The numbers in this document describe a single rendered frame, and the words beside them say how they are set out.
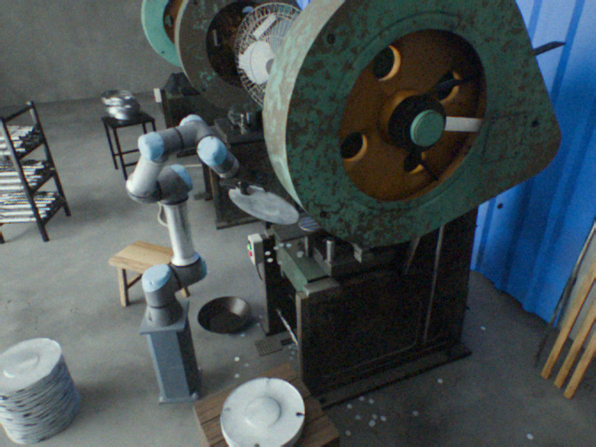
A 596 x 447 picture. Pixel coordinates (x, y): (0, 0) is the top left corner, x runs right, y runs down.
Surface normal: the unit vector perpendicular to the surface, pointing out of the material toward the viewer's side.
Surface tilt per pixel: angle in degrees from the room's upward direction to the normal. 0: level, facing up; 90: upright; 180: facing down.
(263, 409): 0
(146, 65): 90
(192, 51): 90
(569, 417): 0
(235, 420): 0
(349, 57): 90
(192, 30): 90
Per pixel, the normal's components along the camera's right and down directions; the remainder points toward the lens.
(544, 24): -0.92, 0.21
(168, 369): 0.10, 0.49
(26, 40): 0.38, 0.45
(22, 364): -0.03, -0.87
